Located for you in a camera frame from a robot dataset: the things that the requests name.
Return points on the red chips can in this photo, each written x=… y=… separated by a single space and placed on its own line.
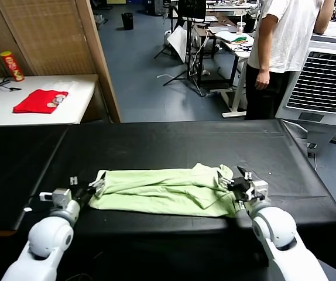
x=12 y=67

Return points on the black monitor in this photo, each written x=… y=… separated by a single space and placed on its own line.
x=191 y=8

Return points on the plastic cup with straw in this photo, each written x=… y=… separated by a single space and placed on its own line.
x=240 y=28

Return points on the white reflector board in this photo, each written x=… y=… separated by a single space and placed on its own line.
x=178 y=41

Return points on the cluttered office desk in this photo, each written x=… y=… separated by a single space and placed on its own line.
x=235 y=99

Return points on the black tripod stand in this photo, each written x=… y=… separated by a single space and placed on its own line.
x=189 y=52

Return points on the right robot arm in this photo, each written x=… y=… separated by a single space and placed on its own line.
x=276 y=228

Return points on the black trash bin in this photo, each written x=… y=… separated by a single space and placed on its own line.
x=127 y=21

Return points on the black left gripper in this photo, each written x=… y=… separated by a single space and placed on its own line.
x=81 y=194

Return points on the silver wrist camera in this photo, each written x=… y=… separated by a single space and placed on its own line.
x=258 y=188
x=61 y=196

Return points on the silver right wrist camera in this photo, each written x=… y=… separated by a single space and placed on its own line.
x=258 y=188

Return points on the light green t-shirt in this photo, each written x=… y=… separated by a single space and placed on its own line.
x=156 y=190

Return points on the person in white t-shirt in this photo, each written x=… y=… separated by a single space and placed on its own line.
x=288 y=35

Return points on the white air cooler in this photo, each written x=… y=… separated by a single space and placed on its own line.
x=323 y=82

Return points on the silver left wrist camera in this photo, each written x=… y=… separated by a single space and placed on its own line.
x=61 y=196

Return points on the wooden partition screen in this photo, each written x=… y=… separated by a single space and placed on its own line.
x=48 y=35

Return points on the white side table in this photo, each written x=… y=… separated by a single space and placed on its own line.
x=77 y=96

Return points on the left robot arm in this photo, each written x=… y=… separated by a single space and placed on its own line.
x=48 y=237

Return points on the red folded shirt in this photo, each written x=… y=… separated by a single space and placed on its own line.
x=36 y=102

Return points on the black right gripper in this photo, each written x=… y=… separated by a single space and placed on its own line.
x=239 y=185

